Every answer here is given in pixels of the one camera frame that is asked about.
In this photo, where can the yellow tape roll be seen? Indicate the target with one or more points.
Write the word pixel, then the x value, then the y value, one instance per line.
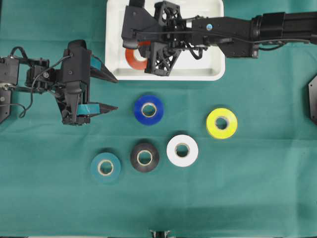
pixel 228 116

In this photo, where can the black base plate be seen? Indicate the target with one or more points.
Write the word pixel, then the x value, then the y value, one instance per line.
pixel 312 87
pixel 5 100

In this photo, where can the table-level camera mount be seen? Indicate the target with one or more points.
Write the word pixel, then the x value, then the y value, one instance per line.
pixel 160 234

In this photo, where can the black tape roll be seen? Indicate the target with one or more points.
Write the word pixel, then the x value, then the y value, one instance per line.
pixel 135 157

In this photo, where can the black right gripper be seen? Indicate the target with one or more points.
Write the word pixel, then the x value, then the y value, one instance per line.
pixel 162 58

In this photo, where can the green tape roll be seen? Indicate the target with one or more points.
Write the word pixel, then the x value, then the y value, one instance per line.
pixel 106 167

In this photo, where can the white plastic tray case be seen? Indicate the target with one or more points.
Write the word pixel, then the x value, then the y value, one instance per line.
pixel 210 68

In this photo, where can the red tape roll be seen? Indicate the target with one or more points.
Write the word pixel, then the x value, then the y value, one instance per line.
pixel 133 61

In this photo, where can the white tape roll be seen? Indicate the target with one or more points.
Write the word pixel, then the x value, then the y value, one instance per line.
pixel 190 143

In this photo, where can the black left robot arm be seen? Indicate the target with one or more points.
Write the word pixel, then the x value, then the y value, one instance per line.
pixel 13 75

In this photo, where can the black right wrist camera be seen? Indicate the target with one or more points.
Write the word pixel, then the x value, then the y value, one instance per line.
pixel 138 25

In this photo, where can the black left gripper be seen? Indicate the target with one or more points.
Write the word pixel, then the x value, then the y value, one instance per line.
pixel 72 98

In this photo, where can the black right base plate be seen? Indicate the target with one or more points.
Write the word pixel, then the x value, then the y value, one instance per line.
pixel 312 87

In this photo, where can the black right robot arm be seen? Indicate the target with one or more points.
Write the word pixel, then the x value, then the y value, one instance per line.
pixel 235 37

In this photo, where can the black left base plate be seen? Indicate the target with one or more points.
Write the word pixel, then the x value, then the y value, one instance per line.
pixel 5 100

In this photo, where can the blue tape roll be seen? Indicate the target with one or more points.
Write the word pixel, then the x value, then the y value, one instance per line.
pixel 141 103

